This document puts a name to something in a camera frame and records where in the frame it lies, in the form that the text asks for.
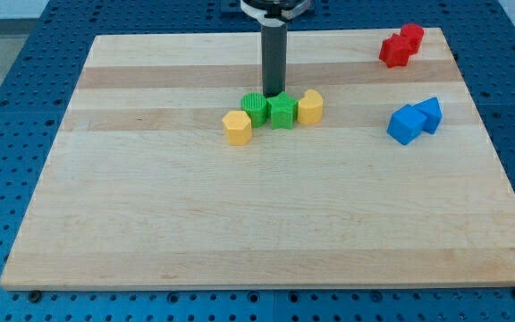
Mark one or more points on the yellow heart block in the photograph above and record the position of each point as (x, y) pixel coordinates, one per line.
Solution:
(310, 107)

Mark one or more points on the green cylinder block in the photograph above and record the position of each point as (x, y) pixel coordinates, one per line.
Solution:
(255, 106)

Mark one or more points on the blue cube block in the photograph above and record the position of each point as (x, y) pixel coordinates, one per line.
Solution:
(406, 124)

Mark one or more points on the red star block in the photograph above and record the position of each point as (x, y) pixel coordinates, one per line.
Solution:
(395, 51)

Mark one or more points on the white black robot arm flange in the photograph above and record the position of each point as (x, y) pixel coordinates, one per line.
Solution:
(274, 13)

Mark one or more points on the green star block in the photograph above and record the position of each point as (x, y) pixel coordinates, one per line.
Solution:
(283, 111)

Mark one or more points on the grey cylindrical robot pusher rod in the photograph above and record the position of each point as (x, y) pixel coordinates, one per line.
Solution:
(273, 59)

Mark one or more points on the red cylinder block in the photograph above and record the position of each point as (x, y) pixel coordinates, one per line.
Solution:
(414, 33)

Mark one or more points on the light wooden board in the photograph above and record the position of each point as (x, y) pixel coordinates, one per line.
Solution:
(141, 190)

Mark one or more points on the blue triangle block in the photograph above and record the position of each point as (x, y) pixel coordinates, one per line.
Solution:
(432, 110)

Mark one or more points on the yellow hexagon block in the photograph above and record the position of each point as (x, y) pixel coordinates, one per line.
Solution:
(237, 128)

